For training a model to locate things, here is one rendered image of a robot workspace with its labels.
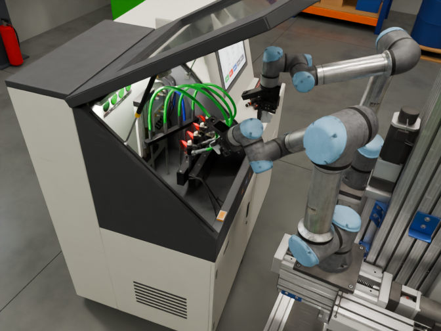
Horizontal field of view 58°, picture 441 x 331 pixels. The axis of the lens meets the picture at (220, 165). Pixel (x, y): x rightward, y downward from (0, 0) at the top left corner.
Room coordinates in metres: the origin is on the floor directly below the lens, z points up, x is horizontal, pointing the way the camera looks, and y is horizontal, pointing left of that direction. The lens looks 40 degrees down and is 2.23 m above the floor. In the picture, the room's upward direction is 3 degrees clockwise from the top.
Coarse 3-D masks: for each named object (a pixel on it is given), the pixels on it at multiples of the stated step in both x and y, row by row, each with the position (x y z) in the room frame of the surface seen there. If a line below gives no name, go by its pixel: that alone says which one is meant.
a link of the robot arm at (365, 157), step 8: (376, 136) 1.41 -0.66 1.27; (368, 144) 1.36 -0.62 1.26; (376, 144) 1.36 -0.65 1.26; (360, 152) 1.35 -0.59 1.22; (368, 152) 1.34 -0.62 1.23; (376, 152) 1.34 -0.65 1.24; (352, 160) 1.38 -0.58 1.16; (360, 160) 1.35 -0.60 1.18; (368, 160) 1.34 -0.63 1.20; (376, 160) 1.34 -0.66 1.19; (360, 168) 1.34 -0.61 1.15; (368, 168) 1.34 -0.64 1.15
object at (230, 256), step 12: (252, 180) 1.67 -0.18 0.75; (240, 204) 1.44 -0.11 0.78; (240, 216) 1.47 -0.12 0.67; (240, 228) 1.50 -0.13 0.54; (228, 240) 1.26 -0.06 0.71; (240, 240) 1.54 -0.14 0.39; (228, 252) 1.29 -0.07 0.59; (240, 252) 1.58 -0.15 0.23; (228, 264) 1.31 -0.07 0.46; (216, 276) 1.09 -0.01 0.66; (228, 276) 1.33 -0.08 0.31; (216, 288) 1.11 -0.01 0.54; (228, 288) 1.36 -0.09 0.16; (216, 300) 1.12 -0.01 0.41; (216, 312) 1.13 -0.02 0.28; (216, 324) 1.15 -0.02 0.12
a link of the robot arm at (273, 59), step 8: (272, 48) 1.51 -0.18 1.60; (280, 48) 1.51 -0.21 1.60; (264, 56) 1.48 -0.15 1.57; (272, 56) 1.46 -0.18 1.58; (280, 56) 1.47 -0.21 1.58; (264, 64) 1.48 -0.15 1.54; (272, 64) 1.46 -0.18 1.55; (280, 64) 1.47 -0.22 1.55; (264, 72) 1.47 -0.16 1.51; (272, 72) 1.46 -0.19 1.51
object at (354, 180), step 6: (348, 168) 1.38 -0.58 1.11; (354, 168) 1.36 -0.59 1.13; (348, 174) 1.37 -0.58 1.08; (354, 174) 1.35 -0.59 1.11; (360, 174) 1.34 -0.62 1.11; (366, 174) 1.34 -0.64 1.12; (342, 180) 1.38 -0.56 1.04; (348, 180) 1.35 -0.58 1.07; (354, 180) 1.34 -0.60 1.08; (360, 180) 1.33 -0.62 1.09; (366, 180) 1.33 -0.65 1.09; (348, 186) 1.34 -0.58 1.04; (354, 186) 1.32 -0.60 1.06; (360, 186) 1.32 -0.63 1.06
